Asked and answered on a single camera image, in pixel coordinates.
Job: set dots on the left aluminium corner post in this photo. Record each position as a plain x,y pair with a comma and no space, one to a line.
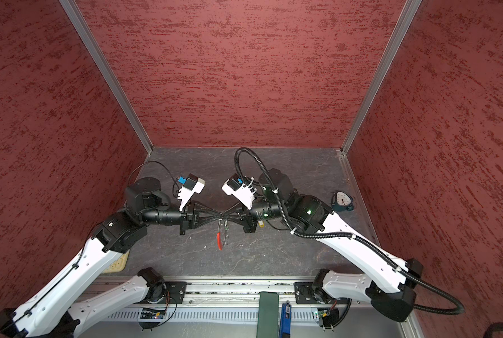
79,23

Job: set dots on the right aluminium corner post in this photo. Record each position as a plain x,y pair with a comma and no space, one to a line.
399,32

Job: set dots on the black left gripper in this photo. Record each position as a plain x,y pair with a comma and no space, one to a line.
193,220

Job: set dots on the dark green block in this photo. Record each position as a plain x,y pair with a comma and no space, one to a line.
268,315

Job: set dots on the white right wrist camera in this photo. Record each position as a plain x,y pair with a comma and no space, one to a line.
236,187

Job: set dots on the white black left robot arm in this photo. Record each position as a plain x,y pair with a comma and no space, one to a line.
55,311

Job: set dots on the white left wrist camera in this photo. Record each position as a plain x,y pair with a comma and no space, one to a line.
190,185

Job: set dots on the right circuit board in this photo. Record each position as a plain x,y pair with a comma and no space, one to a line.
327,318

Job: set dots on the circuit board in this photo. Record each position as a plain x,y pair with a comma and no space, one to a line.
152,314
327,318

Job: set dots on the aluminium corner post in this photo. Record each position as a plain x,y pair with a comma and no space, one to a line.
399,32
79,23

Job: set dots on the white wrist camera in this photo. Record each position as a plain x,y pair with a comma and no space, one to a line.
236,187
190,185

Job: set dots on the perforated metal keyring red handle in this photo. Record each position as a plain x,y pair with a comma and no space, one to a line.
222,234

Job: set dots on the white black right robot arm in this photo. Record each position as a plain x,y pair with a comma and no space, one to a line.
386,281

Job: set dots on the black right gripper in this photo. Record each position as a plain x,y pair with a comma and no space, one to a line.
248,219

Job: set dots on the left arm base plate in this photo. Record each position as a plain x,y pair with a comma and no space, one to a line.
173,292

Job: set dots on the left circuit board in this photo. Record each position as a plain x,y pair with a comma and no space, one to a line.
152,314

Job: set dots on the aluminium front rail frame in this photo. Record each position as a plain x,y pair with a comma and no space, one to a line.
209,300

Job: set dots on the blue device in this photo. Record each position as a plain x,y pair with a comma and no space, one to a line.
285,320

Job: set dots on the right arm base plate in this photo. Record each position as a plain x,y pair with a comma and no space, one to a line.
313,293

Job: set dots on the teal kitchen scale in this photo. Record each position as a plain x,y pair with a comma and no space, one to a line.
341,202

